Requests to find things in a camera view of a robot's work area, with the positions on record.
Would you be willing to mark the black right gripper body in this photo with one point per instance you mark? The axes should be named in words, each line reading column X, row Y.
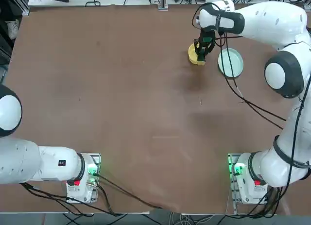
column 206, row 34

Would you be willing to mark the green and yellow sponge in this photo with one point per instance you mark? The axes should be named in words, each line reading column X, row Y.
column 201, row 58

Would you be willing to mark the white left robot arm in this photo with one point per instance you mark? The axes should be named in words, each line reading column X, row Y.
column 48, row 161

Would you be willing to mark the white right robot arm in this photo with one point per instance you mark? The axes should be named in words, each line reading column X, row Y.
column 267, row 18

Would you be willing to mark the small yellow dish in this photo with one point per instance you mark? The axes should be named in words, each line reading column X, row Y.
column 192, row 53

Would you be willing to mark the pale green plate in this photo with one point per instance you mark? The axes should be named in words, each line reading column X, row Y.
column 233, row 64

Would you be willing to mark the aluminium post with bracket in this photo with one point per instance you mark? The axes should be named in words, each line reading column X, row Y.
column 163, row 1

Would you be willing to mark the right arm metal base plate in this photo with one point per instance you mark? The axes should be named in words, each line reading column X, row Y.
column 230, row 159

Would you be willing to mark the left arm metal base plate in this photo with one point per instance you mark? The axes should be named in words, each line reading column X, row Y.
column 97, row 159

